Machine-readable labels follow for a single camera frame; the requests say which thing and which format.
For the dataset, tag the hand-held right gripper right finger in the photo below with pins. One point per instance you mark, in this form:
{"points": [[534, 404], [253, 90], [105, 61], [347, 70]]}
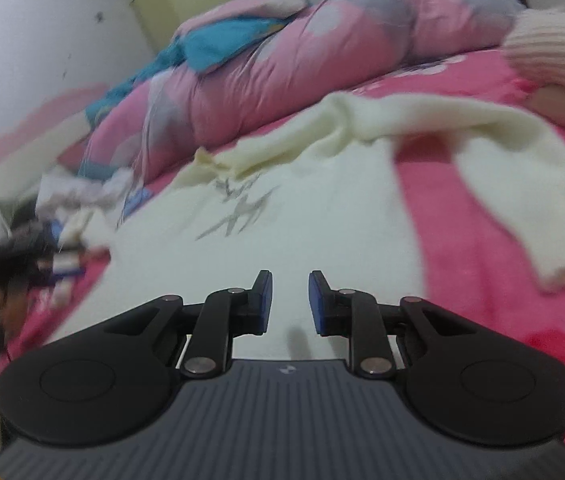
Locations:
{"points": [[316, 305]]}

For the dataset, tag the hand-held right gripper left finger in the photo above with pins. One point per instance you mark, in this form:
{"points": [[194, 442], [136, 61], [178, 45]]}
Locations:
{"points": [[265, 305]]}

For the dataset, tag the cream white sweater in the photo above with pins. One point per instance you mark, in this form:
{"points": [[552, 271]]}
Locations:
{"points": [[312, 220]]}

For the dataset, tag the white crumpled shirt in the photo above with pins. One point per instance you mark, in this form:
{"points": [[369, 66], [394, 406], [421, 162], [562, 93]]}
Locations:
{"points": [[77, 195]]}

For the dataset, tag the pink floral bed blanket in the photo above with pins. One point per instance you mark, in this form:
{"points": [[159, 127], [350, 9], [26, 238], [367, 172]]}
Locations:
{"points": [[467, 265]]}

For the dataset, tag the pink floral duvet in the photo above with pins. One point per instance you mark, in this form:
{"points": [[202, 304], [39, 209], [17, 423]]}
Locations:
{"points": [[312, 55]]}

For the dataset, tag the teal printed pillow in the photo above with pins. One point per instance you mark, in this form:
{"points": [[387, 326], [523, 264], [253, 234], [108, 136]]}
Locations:
{"points": [[222, 40]]}

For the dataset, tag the pale yellow wardrobe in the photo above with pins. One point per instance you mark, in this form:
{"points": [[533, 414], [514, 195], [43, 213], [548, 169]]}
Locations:
{"points": [[187, 0]]}

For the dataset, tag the pink checked knit sweater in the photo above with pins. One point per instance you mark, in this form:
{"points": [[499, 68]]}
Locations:
{"points": [[557, 45]]}

